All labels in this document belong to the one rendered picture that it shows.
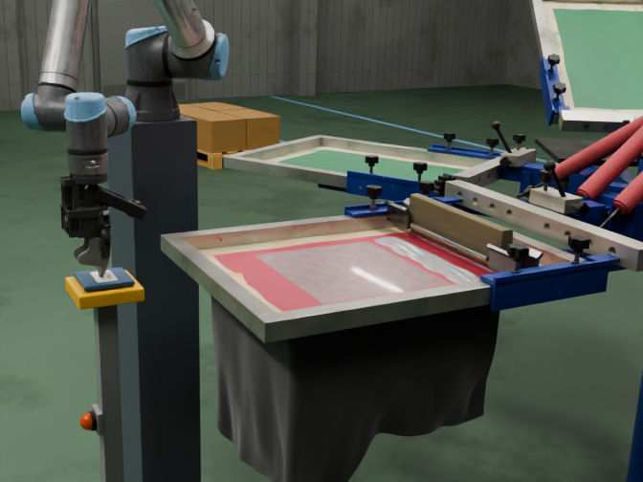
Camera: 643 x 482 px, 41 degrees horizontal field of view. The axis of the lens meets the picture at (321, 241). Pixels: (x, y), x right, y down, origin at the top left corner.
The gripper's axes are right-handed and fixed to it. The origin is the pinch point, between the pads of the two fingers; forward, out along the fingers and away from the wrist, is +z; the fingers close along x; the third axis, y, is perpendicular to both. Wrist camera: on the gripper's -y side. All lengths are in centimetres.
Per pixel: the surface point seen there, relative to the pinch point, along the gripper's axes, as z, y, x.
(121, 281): 1.3, -2.4, 4.4
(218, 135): 69, -227, -525
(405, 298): -1, -46, 41
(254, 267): 2.4, -31.7, 3.1
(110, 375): 22.3, 0.1, 1.9
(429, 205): -7, -77, 3
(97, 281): 1.2, 2.1, 2.7
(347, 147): 2, -120, -112
